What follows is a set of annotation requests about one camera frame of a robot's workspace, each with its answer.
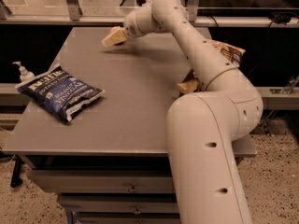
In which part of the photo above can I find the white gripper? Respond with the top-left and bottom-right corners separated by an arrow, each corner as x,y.
102,11 -> 147,47

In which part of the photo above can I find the orange fruit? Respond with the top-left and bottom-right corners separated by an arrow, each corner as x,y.
111,26 -> 120,32

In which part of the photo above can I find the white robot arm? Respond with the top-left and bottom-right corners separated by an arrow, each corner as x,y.
102,0 -> 263,224

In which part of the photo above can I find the blue potato chip bag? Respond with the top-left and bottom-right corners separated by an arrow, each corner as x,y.
16,63 -> 104,122

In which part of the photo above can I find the brown Late July chip bag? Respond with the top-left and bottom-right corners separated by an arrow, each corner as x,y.
177,39 -> 246,95

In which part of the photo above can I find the white pump dispenser bottle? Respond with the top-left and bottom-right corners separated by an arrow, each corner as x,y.
13,62 -> 35,82

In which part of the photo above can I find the grey top drawer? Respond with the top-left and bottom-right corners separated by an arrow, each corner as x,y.
27,170 -> 175,194

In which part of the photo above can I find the grey drawer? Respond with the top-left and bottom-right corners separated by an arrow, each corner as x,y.
77,213 -> 180,224
58,194 -> 178,214
27,170 -> 175,194

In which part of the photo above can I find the grey middle drawer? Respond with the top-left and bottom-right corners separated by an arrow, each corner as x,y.
58,194 -> 178,214

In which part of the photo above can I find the grey bottom drawer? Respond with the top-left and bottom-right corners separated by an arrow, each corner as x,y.
77,213 -> 180,224

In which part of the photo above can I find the metal railing frame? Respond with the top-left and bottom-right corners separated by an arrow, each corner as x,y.
1,0 -> 298,28

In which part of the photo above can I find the black cable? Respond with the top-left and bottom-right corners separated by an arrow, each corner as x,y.
267,11 -> 299,28

